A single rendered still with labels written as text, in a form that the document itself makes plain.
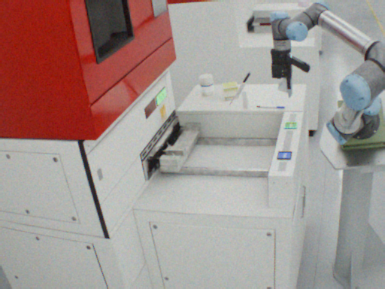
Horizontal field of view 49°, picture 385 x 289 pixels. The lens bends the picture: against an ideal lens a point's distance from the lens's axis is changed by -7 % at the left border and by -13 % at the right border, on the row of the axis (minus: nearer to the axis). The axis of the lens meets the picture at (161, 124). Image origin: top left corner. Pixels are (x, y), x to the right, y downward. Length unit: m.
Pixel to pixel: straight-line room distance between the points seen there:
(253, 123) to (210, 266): 0.72
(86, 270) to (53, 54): 0.91
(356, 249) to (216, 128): 0.99
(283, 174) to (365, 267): 1.16
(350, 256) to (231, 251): 0.86
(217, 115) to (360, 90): 0.94
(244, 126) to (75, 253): 0.98
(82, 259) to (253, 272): 0.69
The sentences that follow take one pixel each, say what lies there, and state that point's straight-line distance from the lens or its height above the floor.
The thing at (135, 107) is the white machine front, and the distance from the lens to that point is 1.81.
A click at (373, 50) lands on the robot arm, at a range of 1.55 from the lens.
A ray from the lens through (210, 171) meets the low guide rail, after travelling 1.92.
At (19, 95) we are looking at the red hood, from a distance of 1.55.
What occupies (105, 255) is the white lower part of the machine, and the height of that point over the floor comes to 0.73.
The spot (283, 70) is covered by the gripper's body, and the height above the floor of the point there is 1.22.
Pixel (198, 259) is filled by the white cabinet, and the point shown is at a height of 0.58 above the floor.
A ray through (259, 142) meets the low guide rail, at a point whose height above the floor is 0.84.
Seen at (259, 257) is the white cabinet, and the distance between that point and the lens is 1.79.
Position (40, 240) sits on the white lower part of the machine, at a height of 0.75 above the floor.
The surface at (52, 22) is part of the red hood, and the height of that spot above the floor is 1.62.
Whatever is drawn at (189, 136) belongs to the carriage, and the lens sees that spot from 2.15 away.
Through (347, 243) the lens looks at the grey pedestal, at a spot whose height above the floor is 0.26.
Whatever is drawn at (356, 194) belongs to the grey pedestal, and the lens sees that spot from 2.20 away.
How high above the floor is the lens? 1.82
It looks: 24 degrees down
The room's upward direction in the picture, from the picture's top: 10 degrees counter-clockwise
